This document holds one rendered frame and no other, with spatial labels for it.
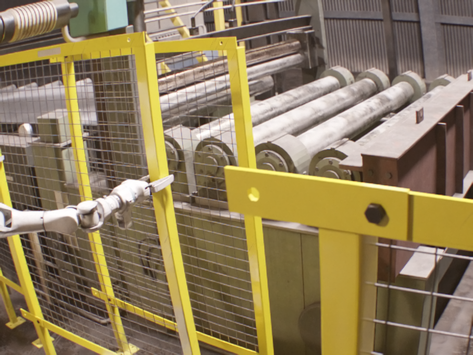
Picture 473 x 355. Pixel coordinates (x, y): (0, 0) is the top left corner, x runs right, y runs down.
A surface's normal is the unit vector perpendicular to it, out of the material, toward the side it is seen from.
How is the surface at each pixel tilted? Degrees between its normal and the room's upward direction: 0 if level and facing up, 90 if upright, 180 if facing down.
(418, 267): 0
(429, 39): 90
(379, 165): 90
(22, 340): 0
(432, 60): 90
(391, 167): 90
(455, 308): 0
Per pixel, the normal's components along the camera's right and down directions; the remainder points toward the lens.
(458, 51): -0.56, 0.33
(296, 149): 0.57, -0.50
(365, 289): 0.82, 0.11
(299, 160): 0.76, -0.16
